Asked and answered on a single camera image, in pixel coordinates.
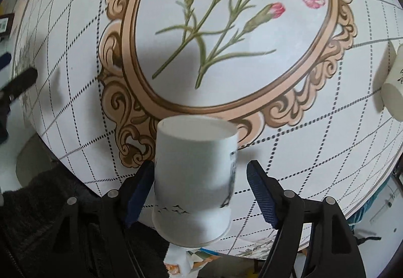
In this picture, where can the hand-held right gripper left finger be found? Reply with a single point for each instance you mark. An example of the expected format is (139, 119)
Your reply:
(138, 199)

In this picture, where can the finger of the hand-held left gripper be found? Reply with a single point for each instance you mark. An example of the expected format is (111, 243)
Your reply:
(4, 60)
(23, 79)

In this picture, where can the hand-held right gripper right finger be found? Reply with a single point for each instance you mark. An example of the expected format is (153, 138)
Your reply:
(262, 199)

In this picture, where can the white cup with ink print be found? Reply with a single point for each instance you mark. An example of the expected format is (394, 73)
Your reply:
(395, 89)
(193, 177)

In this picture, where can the black box with label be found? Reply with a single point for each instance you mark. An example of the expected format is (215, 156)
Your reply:
(6, 27)

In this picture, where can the floral printed box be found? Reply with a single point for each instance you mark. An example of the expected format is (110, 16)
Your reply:
(189, 262)

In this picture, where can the teal cloth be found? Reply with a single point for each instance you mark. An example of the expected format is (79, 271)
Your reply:
(360, 216)

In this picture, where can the floral printed tablecloth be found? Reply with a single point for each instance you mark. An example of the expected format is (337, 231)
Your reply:
(252, 45)

